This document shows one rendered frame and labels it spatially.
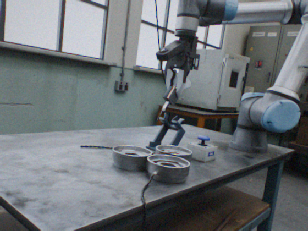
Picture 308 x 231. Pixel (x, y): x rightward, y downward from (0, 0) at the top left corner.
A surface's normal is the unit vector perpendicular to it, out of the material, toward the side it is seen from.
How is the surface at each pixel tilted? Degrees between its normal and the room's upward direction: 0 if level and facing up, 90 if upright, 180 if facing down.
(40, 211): 0
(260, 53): 90
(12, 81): 90
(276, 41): 90
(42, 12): 90
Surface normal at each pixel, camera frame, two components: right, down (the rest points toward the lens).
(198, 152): -0.65, 0.02
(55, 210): 0.13, -0.98
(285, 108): 0.10, 0.27
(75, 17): 0.75, 0.18
